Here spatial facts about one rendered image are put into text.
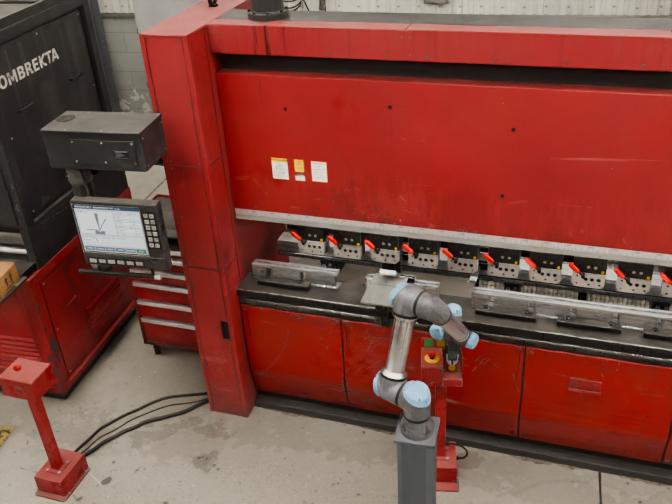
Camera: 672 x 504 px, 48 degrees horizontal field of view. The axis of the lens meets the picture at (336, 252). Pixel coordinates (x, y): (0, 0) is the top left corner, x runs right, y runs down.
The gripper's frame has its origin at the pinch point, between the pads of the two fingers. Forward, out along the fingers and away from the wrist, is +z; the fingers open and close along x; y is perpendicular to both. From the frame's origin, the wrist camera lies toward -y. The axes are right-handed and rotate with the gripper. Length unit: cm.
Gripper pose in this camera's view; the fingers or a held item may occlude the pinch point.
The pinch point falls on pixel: (451, 365)
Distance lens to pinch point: 381.4
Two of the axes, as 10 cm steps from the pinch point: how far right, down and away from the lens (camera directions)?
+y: 0.8, -5.9, 8.1
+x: -9.9, 0.0, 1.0
